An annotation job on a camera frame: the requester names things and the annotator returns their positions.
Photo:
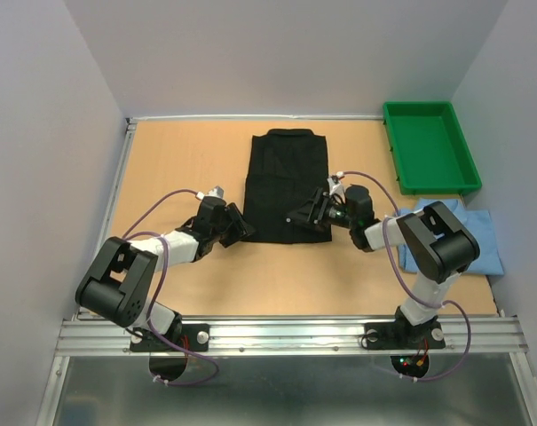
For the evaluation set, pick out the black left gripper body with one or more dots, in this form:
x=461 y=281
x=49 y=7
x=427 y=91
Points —
x=232 y=228

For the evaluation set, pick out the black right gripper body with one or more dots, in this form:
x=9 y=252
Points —
x=328 y=212

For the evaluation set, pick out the black long sleeve shirt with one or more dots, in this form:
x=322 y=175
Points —
x=286 y=166

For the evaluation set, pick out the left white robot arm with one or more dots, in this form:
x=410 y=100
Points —
x=117 y=283

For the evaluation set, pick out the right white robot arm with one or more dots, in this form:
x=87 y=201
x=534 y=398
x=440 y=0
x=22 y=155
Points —
x=440 y=244

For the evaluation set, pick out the green plastic bin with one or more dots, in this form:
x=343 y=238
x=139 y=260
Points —
x=428 y=149

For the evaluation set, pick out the light blue folded shirt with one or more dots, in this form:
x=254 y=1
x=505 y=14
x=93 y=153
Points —
x=478 y=223

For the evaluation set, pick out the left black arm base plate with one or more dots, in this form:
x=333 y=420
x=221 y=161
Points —
x=194 y=337

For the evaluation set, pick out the aluminium table frame rail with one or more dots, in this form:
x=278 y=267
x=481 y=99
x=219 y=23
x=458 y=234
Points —
x=130 y=130

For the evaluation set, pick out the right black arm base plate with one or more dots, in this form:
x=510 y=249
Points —
x=398 y=335

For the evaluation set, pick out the front aluminium rail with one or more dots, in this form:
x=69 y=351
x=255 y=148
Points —
x=280 y=335

